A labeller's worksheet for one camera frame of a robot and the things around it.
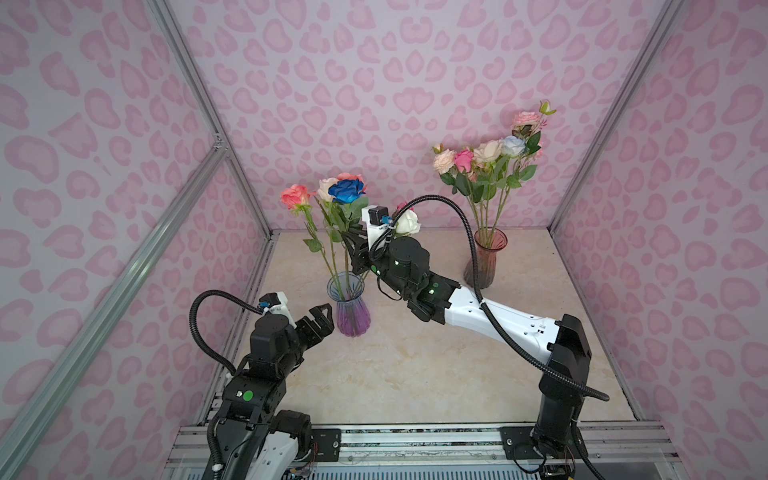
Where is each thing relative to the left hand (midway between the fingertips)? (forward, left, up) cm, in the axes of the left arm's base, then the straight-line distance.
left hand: (319, 309), depth 71 cm
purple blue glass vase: (+10, -5, -6) cm, 13 cm away
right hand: (+11, -8, +16) cm, 21 cm away
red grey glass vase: (+26, -47, -6) cm, 54 cm away
